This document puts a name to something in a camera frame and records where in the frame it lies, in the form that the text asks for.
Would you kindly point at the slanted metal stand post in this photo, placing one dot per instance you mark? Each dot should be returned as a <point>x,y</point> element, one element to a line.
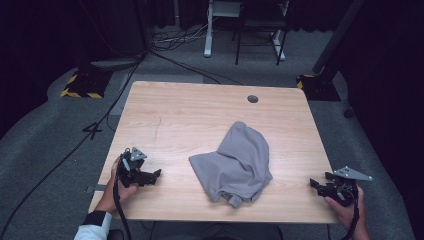
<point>336,36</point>

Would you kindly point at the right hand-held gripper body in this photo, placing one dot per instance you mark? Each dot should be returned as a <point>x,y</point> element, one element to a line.
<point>345,186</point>

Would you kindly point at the black yellow striped stand base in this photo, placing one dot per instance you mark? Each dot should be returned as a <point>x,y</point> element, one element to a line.
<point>86,85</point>
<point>318,87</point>

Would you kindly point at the grey garment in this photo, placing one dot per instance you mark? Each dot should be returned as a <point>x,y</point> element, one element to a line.
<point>238,163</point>

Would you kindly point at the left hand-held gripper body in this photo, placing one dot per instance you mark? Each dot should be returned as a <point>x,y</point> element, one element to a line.
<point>131,166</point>

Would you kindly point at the person's right hand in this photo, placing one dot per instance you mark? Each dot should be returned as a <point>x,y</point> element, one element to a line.
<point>346,213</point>

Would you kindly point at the person's left hand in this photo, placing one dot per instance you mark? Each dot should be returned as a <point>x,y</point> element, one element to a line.
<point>115,193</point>

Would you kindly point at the white desk frame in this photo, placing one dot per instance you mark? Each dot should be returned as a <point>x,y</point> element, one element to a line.
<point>209,30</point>

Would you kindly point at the black metal chair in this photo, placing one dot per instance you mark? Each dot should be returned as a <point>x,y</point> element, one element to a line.
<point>260,26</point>

